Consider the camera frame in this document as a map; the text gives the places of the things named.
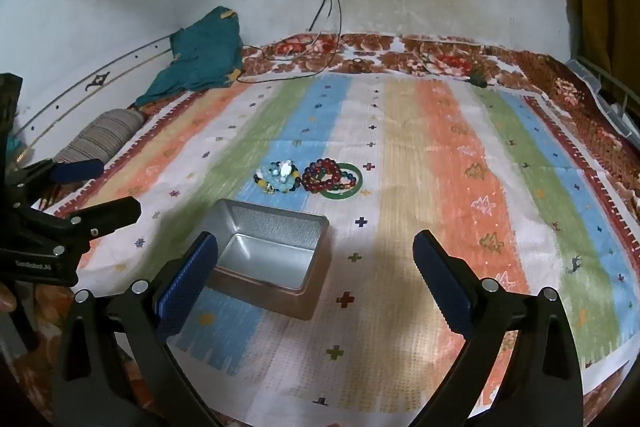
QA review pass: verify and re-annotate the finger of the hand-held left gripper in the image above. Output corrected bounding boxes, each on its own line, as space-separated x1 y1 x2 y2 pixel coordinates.
14 196 142 258
5 158 104 208

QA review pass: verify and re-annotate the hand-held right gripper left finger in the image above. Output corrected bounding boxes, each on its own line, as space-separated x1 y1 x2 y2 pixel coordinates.
52 231 221 427

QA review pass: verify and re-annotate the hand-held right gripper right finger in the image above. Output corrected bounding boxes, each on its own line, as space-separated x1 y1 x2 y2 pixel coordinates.
412 229 586 427

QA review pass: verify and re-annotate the wooden framed box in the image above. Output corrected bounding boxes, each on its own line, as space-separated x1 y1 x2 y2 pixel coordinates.
205 199 331 322

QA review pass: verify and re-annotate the yellow and black bead bracelet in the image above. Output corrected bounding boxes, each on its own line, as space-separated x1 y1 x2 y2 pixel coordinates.
253 167 303 195

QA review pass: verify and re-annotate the green jade bangle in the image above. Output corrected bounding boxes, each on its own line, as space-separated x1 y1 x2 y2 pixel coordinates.
320 163 363 200

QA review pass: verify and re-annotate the light blue bead bracelet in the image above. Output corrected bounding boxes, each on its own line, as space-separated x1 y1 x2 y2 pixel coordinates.
257 160 301 188

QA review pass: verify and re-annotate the dark red bead bracelet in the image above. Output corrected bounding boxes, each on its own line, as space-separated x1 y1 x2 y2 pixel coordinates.
301 158 358 195

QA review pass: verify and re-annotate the striped bolster pillow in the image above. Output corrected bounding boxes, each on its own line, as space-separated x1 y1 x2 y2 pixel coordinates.
52 108 146 168

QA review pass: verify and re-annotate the colourful striped mat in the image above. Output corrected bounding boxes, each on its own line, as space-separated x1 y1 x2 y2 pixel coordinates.
45 74 640 420

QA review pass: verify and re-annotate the teal cloth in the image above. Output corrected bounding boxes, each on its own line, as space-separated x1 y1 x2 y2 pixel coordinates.
135 6 245 108

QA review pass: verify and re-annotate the long black cable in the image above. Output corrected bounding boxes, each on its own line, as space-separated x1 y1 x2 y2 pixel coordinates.
235 0 346 85

